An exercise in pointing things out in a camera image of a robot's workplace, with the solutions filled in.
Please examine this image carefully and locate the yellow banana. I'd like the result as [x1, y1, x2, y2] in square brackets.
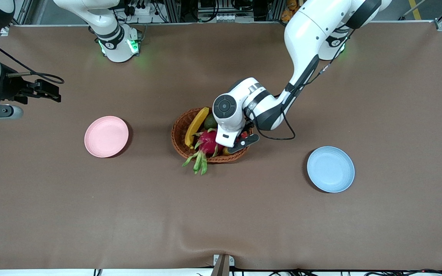
[185, 107, 210, 150]

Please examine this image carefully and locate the pink dragon fruit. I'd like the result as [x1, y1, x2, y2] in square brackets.
[182, 129, 226, 176]

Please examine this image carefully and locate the pink round plate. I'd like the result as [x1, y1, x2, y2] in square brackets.
[84, 115, 129, 158]

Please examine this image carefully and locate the brown wicker basket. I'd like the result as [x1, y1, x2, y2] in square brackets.
[171, 107, 253, 164]

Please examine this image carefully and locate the blue round plate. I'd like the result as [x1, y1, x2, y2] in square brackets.
[307, 146, 356, 193]

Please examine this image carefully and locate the brown tablecloth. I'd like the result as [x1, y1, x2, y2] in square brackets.
[0, 21, 442, 271]

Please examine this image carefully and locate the pile of orange toy fruit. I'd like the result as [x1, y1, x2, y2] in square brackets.
[281, 0, 303, 22]

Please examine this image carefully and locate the white power strip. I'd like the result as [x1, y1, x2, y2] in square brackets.
[127, 3, 161, 16]

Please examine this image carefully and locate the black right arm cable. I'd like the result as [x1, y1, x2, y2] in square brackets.
[0, 29, 65, 85]

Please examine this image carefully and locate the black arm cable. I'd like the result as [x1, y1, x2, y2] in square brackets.
[0, 29, 65, 85]
[250, 27, 356, 141]

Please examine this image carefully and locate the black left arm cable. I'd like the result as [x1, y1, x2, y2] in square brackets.
[250, 27, 356, 141]

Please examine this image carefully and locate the aluminium frame post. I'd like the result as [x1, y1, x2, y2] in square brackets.
[267, 0, 284, 21]
[163, 0, 181, 23]

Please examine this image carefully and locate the grey metal bracket post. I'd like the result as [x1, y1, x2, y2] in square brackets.
[210, 254, 235, 276]

